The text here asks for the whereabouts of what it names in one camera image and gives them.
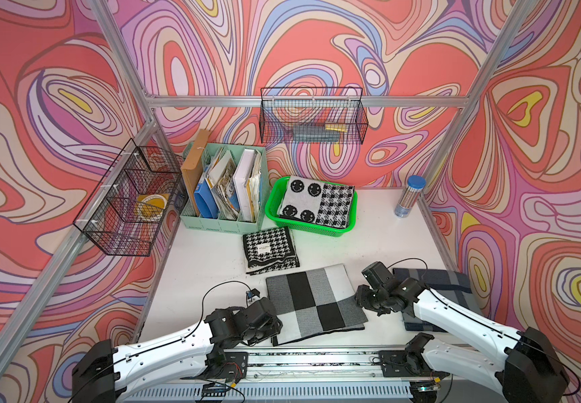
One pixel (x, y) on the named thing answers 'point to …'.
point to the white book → (248, 184)
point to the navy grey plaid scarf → (454, 285)
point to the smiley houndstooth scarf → (311, 200)
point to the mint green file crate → (224, 187)
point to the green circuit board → (214, 389)
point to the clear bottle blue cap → (416, 183)
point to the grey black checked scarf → (314, 303)
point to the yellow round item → (151, 206)
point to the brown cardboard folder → (191, 170)
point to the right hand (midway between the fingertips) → (362, 307)
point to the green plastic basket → (300, 226)
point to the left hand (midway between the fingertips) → (284, 330)
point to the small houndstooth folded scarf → (269, 250)
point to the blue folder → (206, 204)
